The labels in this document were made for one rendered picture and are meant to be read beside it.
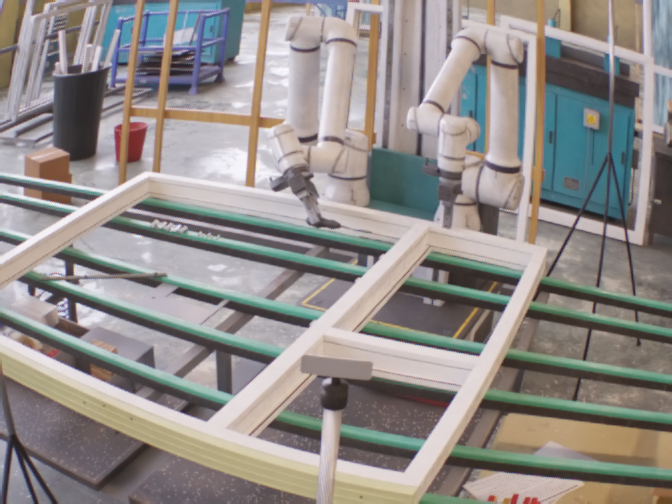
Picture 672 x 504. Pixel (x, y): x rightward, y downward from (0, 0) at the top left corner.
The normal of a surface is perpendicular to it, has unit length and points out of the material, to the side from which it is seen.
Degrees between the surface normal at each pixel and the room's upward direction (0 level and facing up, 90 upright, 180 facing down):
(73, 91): 94
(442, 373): 90
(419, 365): 90
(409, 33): 90
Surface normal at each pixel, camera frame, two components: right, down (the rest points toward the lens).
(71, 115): 0.04, 0.43
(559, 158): -0.37, 0.32
